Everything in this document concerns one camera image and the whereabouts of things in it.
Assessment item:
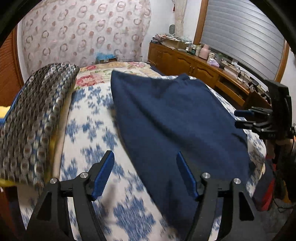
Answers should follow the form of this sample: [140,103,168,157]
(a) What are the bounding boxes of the navy printed t-shirt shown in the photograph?
[111,71,254,237]

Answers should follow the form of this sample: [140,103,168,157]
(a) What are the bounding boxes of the person's right hand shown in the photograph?
[265,139,295,159]

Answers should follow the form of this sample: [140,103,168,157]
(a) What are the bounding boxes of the wooden sideboard cabinet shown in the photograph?
[148,42,271,109]

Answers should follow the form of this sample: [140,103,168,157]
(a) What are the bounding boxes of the purple tissue pack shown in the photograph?
[207,58,220,68]

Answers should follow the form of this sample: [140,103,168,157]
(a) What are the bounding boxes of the green cap bottle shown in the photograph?
[216,53,223,64]

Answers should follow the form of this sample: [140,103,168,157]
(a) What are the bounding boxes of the pink thermos bottle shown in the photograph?
[199,44,210,60]

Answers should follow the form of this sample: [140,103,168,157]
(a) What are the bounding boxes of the blue floral white sheet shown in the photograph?
[18,75,266,241]

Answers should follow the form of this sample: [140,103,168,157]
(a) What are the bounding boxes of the grey window blind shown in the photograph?
[201,0,285,79]

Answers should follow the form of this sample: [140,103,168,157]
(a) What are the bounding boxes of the cardboard box with clutter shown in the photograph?
[152,34,191,50]

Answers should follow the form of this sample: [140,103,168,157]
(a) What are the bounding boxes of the small round fan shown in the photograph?
[169,24,175,35]

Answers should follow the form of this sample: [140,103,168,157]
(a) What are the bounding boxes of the yellow plush toy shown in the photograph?
[0,106,11,126]

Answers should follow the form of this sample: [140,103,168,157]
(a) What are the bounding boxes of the beige tied window curtain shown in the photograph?
[174,0,187,38]

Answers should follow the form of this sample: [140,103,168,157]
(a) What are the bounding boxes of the louvered wooden wardrobe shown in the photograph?
[0,27,24,106]

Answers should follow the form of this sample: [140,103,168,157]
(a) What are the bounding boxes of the floral beige bedspread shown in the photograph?
[75,61,161,89]

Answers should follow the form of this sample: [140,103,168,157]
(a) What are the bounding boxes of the blue item box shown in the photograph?
[95,53,117,64]

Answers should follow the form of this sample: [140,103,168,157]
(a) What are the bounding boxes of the circle-patterned sheer curtain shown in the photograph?
[21,1,152,74]

